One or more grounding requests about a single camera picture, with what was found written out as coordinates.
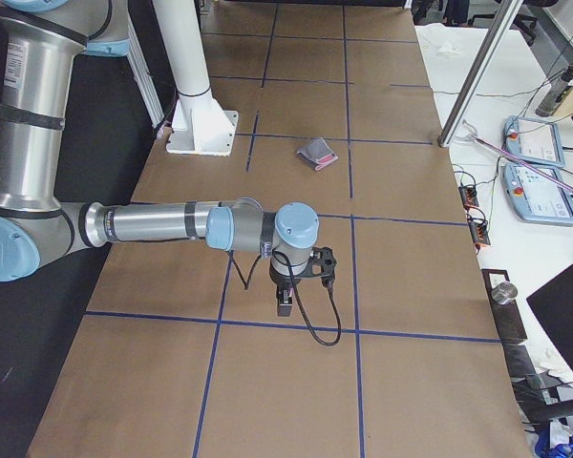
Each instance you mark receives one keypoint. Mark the upper teach pendant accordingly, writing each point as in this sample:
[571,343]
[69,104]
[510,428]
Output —
[534,140]

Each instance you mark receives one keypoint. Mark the lower teach pendant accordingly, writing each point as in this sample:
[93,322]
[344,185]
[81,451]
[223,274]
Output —
[534,198]

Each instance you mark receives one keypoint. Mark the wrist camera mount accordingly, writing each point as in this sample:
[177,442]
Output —
[321,265]

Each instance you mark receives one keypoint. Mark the black power strip far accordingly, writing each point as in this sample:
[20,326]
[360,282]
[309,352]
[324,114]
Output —
[469,196]

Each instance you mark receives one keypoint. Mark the black power strip near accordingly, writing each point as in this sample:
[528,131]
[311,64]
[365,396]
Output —
[479,231]

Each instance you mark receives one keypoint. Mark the dark water bottle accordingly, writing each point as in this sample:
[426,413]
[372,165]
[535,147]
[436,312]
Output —
[558,91]

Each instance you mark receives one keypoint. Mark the white pedestal column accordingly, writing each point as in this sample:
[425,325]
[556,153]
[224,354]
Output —
[200,125]

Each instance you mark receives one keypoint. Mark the black monitor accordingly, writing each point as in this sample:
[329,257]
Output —
[552,305]

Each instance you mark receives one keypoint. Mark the teach pendant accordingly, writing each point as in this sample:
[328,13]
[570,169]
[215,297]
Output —
[534,198]
[534,140]

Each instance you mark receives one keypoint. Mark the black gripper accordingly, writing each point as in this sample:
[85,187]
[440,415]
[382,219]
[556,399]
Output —
[281,280]

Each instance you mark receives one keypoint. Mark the metal cup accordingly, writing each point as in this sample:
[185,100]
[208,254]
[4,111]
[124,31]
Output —
[504,293]

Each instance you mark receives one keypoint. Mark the black power strip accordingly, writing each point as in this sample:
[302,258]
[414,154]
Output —
[469,196]
[479,231]

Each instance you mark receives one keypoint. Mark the pink and grey towel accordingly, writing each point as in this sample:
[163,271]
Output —
[317,154]

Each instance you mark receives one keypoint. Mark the aluminium frame post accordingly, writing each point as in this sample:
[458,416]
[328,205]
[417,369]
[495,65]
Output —
[504,18]

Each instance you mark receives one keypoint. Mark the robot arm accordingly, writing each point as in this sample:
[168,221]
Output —
[72,146]

